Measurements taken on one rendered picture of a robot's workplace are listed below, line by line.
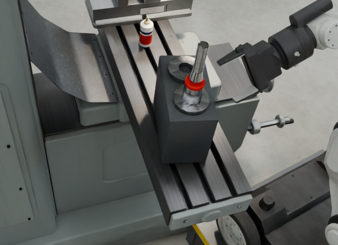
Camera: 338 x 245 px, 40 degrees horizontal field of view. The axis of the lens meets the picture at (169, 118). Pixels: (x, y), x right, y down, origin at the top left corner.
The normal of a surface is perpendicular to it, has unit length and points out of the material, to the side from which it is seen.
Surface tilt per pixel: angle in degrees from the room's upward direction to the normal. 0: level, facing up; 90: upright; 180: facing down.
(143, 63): 0
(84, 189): 90
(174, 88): 0
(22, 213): 88
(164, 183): 0
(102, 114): 90
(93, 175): 90
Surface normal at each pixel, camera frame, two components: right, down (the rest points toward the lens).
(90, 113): 0.32, 0.77
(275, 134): 0.11, -0.62
